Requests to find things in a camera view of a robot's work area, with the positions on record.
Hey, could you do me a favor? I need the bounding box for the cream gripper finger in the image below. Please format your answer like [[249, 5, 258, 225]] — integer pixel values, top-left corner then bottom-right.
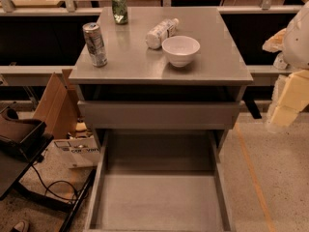
[[262, 29, 286, 52], [266, 70, 309, 132]]

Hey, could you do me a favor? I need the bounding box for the silver redbull can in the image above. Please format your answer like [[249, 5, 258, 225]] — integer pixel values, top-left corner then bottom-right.
[[82, 22, 107, 67]]

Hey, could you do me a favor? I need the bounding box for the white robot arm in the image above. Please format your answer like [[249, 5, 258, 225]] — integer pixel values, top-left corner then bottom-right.
[[262, 2, 309, 132]]

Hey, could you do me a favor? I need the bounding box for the grey drawer cabinet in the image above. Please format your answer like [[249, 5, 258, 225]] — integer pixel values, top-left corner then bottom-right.
[[70, 7, 253, 151]]

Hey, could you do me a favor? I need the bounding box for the green soda can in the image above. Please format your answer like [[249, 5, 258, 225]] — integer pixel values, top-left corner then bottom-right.
[[111, 0, 128, 24]]

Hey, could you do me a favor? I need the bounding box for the open grey middle drawer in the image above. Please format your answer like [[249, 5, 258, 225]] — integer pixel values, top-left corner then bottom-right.
[[83, 130, 237, 232]]

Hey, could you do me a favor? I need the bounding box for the closed grey top drawer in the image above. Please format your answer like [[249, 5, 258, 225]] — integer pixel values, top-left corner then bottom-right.
[[78, 101, 239, 130]]

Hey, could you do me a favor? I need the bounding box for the left sanitizer pump bottle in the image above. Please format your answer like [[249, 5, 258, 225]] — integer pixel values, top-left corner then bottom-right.
[[273, 52, 288, 70]]

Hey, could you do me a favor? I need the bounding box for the white ceramic bowl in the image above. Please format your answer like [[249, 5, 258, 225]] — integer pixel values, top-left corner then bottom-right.
[[161, 36, 200, 68]]

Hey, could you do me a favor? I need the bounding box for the clear plastic water bottle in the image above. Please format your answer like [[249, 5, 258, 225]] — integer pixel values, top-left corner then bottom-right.
[[146, 18, 179, 49]]

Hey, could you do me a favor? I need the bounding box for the white printed paper bag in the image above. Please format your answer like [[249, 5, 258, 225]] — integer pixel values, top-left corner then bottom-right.
[[53, 137, 100, 168]]

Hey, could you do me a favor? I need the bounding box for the brown cardboard box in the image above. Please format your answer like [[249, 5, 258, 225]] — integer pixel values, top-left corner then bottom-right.
[[34, 69, 80, 139]]

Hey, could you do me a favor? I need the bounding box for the black side table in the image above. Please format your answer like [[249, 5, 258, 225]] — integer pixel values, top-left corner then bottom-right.
[[0, 134, 95, 232]]

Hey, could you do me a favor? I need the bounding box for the shoe tip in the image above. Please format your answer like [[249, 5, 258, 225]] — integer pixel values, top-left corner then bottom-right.
[[10, 220, 30, 232]]

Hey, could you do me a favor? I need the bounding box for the black cable on floor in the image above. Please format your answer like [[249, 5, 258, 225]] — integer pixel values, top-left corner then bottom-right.
[[29, 163, 85, 204]]

